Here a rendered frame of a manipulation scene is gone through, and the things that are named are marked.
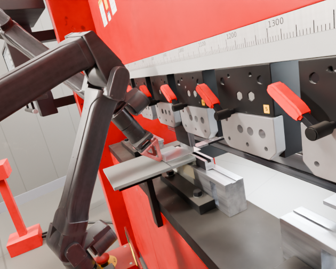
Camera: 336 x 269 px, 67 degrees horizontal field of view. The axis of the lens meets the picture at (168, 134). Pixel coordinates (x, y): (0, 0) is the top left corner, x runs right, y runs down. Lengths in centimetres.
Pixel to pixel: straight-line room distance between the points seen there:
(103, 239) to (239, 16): 56
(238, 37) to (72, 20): 128
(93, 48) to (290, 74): 35
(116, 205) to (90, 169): 125
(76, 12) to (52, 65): 118
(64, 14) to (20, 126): 218
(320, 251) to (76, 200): 46
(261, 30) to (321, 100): 14
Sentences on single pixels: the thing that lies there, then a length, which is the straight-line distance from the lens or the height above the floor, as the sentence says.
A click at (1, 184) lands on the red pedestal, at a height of 62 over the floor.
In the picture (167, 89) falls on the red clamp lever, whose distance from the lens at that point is 71.
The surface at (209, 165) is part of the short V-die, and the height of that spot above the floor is 98.
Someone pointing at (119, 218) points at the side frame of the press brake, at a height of 36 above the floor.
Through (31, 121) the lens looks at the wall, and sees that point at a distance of 362.
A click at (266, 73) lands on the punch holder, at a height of 125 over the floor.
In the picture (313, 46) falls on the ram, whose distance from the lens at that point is 38.
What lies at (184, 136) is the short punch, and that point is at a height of 105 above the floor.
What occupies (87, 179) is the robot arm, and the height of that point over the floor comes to 109.
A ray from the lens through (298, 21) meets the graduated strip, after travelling 39.
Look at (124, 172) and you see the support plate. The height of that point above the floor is 100.
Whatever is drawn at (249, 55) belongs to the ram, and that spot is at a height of 128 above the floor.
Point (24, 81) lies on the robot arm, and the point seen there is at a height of 131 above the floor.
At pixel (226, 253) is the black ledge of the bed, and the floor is 87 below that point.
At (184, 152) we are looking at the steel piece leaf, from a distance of 85.
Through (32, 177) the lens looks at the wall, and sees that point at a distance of 372.
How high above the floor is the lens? 129
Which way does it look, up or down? 15 degrees down
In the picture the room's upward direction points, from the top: 12 degrees counter-clockwise
